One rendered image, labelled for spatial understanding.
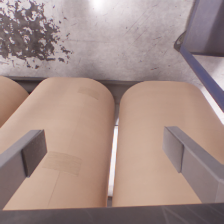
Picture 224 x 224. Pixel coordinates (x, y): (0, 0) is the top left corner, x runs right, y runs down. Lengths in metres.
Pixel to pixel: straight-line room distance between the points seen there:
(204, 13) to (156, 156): 0.58
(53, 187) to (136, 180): 0.19
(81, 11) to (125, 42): 0.25
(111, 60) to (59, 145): 0.60
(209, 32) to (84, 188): 0.73
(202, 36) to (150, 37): 0.24
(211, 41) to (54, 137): 0.72
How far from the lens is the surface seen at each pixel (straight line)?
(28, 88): 1.04
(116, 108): 0.87
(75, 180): 0.42
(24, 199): 0.40
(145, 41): 0.89
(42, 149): 0.17
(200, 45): 0.82
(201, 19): 0.79
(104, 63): 0.93
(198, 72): 0.59
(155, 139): 0.47
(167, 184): 0.40
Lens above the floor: 0.85
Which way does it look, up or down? 50 degrees down
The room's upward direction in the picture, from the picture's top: 172 degrees counter-clockwise
